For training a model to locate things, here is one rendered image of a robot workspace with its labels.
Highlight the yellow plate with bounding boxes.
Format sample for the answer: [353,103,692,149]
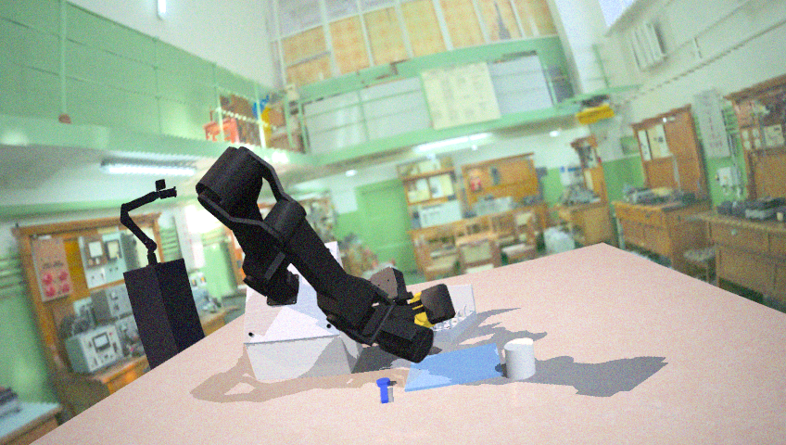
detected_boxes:
[410,292,435,328]

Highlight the white cylinder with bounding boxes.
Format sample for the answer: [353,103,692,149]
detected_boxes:
[504,338,536,380]

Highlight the light blue flat mat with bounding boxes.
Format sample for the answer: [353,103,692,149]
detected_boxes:
[405,343,503,392]

